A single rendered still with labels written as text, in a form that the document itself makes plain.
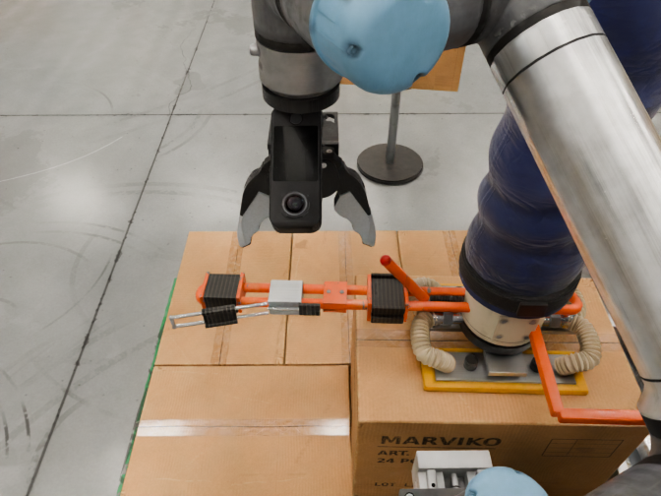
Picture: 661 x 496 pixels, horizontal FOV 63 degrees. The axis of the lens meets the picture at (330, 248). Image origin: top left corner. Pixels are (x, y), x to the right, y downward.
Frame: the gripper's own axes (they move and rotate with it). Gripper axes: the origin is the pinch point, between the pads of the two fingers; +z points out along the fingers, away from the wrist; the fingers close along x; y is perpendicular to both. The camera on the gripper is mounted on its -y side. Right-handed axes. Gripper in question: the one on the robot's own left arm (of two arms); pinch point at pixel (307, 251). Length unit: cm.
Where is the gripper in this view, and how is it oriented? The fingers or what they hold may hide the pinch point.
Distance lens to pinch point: 61.5
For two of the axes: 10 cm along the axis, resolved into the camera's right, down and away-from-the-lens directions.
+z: 0.0, 7.1, 7.1
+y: -0.1, -7.1, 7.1
